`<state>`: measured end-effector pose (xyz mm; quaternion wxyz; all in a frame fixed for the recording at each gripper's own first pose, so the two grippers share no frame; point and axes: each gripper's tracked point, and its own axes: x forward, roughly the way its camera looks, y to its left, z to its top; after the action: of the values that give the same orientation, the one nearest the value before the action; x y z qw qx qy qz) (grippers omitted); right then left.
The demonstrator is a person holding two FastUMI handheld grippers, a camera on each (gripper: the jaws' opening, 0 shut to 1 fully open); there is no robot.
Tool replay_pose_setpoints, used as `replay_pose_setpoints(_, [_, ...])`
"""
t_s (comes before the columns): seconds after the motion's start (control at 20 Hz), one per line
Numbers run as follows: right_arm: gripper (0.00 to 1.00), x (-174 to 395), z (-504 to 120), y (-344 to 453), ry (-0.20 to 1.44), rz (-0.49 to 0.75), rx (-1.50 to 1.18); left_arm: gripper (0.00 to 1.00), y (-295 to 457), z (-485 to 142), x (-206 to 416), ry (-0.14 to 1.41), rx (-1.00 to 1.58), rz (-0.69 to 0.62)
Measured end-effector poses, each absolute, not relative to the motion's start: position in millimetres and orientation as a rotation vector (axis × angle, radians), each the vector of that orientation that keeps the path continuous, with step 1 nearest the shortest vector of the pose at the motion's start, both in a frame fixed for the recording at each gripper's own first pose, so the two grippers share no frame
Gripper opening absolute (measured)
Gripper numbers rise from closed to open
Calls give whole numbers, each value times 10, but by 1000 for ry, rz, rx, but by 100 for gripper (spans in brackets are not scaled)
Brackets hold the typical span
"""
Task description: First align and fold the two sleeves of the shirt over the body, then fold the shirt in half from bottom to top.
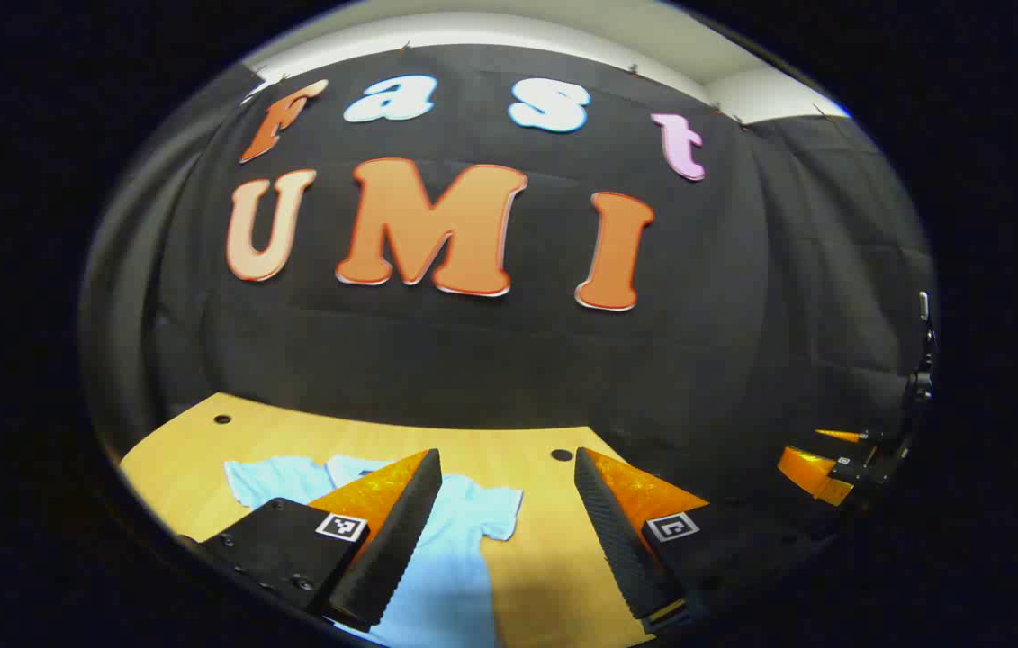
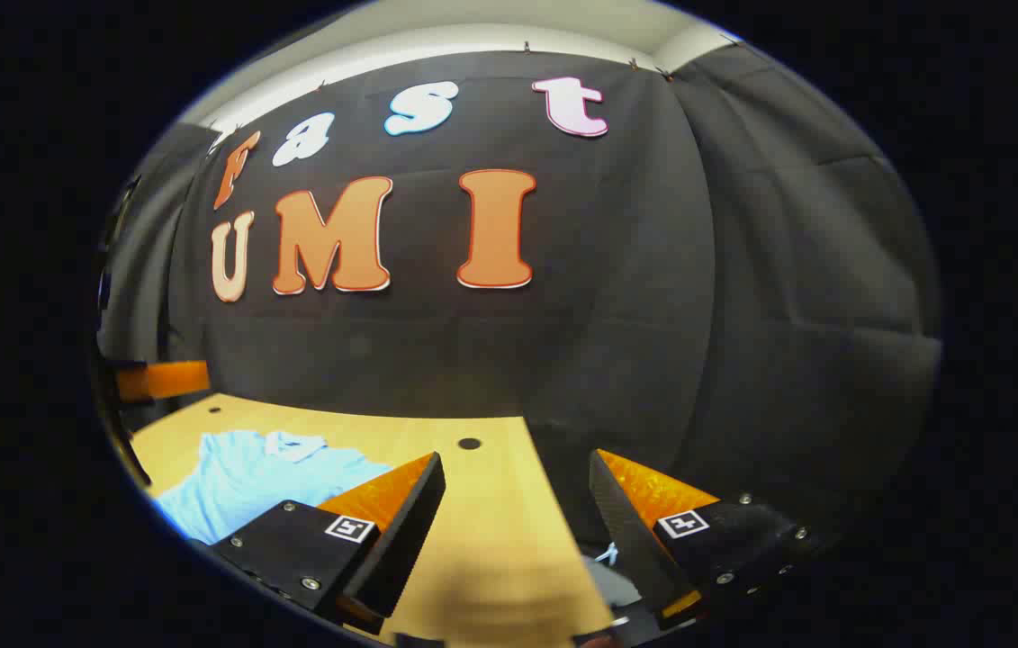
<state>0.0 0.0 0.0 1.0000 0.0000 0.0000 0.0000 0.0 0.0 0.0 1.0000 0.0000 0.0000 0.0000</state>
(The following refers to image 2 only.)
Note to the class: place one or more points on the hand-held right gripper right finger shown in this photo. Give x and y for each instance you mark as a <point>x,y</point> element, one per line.
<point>621,531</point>

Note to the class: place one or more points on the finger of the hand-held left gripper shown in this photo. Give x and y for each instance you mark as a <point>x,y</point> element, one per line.
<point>166,380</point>

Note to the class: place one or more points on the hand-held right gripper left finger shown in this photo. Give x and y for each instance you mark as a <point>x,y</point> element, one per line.
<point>400,540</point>

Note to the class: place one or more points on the light blue T-shirt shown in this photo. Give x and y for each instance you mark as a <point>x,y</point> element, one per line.
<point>238,486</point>

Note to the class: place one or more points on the black backdrop cloth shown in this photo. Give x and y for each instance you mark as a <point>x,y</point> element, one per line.
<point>617,315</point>

